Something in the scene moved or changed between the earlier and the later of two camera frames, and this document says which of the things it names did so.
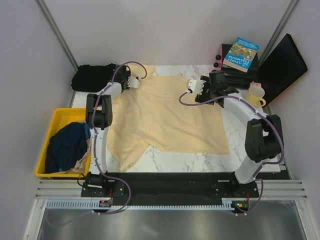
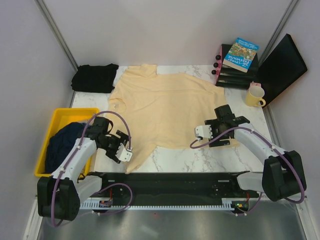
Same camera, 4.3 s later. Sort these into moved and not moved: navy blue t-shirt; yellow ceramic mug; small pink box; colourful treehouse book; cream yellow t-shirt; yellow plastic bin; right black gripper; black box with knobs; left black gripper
Moved: cream yellow t-shirt; left black gripper; right black gripper
Not moved: colourful treehouse book; small pink box; navy blue t-shirt; yellow ceramic mug; yellow plastic bin; black box with knobs
